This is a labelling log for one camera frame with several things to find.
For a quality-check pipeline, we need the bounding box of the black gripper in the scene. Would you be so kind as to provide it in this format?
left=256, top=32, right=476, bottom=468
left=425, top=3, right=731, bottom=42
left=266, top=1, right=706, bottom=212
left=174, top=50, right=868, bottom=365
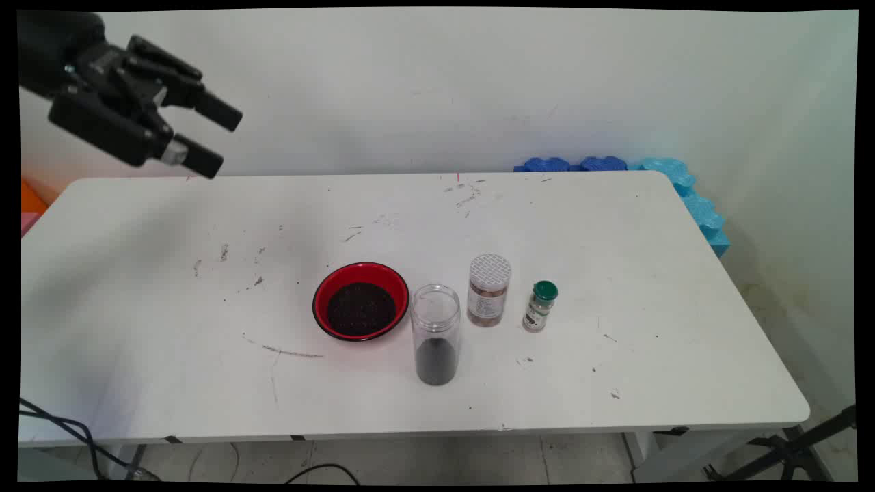
left=18, top=10, right=244, bottom=180

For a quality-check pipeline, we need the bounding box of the clear plastic jar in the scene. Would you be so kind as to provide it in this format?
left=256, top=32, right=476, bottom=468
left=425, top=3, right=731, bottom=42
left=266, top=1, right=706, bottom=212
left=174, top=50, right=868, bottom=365
left=410, top=284, right=461, bottom=387

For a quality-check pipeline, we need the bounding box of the black seeds heap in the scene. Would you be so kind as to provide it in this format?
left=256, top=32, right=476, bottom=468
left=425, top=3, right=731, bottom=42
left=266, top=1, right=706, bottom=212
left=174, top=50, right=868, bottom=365
left=327, top=282, right=398, bottom=337
left=416, top=336, right=457, bottom=385

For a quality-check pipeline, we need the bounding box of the red bowl black rim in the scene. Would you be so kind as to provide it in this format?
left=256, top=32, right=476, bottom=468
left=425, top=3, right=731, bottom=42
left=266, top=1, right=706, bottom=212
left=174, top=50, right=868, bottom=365
left=312, top=262, right=411, bottom=342

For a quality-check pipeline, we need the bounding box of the grey table leg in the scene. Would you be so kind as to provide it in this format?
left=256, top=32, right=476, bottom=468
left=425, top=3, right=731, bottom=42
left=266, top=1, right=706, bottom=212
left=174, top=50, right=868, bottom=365
left=103, top=444, right=148, bottom=481

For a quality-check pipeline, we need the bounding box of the spice jar white patterned lid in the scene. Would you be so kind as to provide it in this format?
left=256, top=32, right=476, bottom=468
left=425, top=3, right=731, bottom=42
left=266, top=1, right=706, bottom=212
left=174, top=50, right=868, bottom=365
left=467, top=254, right=512, bottom=328

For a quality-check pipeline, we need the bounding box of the small spice bottle green cap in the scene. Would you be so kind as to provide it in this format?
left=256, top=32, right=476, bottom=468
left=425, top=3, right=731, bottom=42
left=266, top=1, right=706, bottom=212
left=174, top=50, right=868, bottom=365
left=522, top=280, right=559, bottom=334

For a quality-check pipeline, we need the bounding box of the light blue foam piece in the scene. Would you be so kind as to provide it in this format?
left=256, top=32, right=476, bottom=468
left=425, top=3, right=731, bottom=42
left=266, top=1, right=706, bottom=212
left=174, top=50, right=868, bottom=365
left=629, top=157, right=731, bottom=258

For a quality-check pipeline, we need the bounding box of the black tripod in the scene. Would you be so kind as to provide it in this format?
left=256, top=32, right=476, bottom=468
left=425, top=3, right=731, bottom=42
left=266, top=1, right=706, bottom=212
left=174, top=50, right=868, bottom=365
left=704, top=405, right=857, bottom=481

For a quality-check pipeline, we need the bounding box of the black hanging cable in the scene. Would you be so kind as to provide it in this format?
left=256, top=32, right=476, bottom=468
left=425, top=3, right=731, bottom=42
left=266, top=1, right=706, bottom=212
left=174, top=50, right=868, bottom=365
left=19, top=398, right=161, bottom=481

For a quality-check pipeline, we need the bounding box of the thin pale floor cable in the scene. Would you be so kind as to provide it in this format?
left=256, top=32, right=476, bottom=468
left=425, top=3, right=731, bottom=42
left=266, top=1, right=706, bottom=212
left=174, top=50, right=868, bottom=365
left=188, top=443, right=240, bottom=482

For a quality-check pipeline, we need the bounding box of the black floor cable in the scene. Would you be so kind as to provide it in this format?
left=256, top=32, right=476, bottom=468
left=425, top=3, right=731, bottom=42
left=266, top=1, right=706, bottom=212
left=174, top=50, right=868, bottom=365
left=284, top=463, right=361, bottom=484

